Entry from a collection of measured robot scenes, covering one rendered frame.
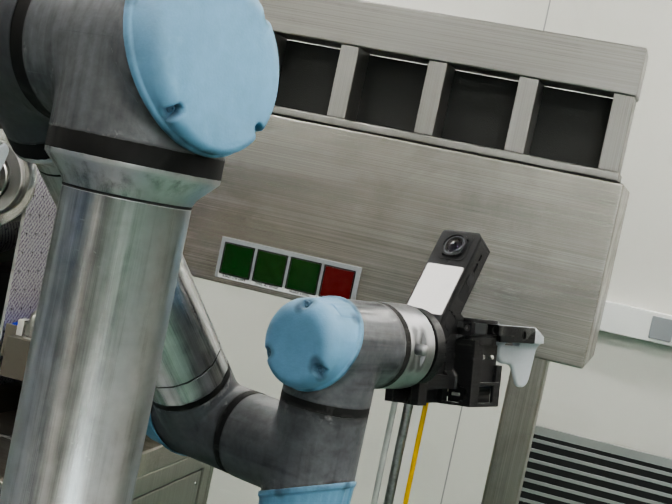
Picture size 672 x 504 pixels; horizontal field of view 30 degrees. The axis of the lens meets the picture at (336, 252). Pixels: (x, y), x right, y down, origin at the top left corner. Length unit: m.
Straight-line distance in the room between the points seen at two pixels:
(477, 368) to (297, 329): 0.23
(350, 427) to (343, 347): 0.07
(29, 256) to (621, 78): 0.96
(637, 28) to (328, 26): 2.40
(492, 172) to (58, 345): 1.32
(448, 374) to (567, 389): 3.23
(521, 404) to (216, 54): 1.50
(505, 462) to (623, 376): 2.17
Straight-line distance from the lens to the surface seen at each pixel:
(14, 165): 1.94
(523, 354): 1.24
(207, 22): 0.78
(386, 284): 2.07
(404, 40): 2.09
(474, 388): 1.16
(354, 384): 1.01
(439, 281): 1.16
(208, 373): 1.07
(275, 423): 1.04
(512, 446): 2.21
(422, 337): 1.08
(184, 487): 2.12
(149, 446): 1.94
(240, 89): 0.80
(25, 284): 1.99
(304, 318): 0.99
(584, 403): 4.38
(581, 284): 2.02
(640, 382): 4.36
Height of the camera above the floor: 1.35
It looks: 3 degrees down
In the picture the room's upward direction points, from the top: 12 degrees clockwise
